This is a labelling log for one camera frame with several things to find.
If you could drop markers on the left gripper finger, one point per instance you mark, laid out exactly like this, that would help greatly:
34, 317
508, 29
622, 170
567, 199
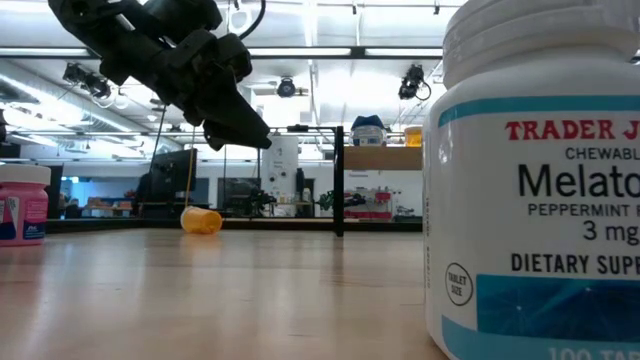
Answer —
214, 140
225, 117

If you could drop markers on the orange pill bottle white cap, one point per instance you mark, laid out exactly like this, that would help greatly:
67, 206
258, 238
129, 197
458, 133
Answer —
413, 137
202, 221

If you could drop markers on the white jar blue lid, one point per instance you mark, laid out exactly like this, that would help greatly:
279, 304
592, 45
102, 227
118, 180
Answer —
368, 135

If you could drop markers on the white Trader Joe's melatonin bottle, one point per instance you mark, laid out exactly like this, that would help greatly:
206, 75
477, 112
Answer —
525, 200

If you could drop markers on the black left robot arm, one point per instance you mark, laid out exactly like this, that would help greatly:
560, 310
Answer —
90, 25

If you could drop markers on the black shelf side panel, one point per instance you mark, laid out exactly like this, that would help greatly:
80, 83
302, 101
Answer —
339, 190

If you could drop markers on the wooden shelf board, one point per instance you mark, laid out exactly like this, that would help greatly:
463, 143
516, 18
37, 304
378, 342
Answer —
382, 158

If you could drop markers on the black background monitor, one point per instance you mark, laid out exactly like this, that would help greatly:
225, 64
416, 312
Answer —
172, 172
56, 192

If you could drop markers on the white background cabinet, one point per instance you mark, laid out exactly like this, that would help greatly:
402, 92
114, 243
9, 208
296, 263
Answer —
280, 165

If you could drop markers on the red storage bins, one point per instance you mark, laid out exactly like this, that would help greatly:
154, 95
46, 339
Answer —
370, 214

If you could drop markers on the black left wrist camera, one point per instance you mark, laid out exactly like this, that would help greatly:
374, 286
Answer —
185, 12

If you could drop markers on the black ceiling-mounted camera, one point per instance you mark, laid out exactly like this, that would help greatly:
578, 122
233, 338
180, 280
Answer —
412, 82
87, 80
286, 88

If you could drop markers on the black aluminium table frame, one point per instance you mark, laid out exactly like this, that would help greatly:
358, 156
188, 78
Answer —
125, 225

